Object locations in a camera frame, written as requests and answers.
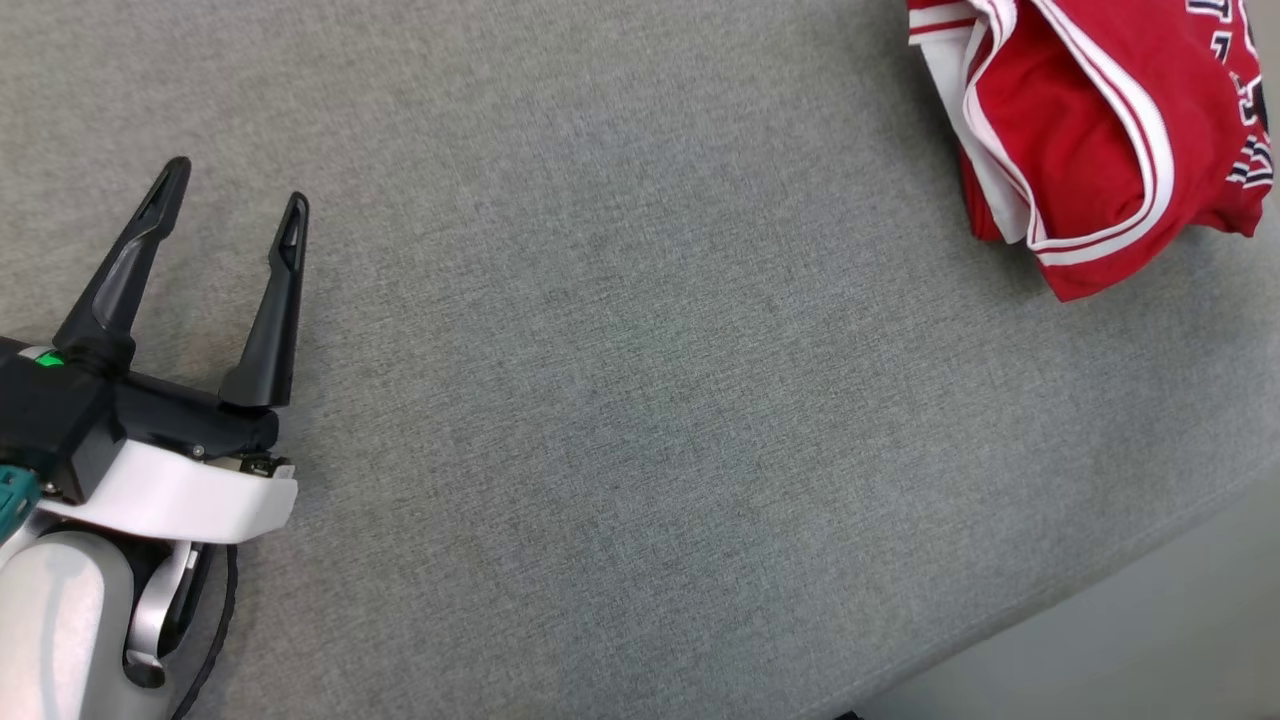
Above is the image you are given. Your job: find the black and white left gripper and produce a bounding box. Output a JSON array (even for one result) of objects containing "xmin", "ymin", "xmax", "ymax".
[{"xmin": 20, "ymin": 157, "xmax": 310, "ymax": 546}]

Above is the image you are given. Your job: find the red and white jersey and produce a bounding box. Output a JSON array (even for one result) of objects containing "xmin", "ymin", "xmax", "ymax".
[{"xmin": 907, "ymin": 0, "xmax": 1276, "ymax": 303}]

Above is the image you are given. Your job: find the teal left cable connector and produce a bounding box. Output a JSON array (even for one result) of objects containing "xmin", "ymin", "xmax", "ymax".
[{"xmin": 0, "ymin": 465, "xmax": 43, "ymax": 526}]

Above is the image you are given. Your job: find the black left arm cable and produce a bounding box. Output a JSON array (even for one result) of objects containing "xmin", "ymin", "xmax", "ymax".
[{"xmin": 170, "ymin": 545, "xmax": 239, "ymax": 720}]

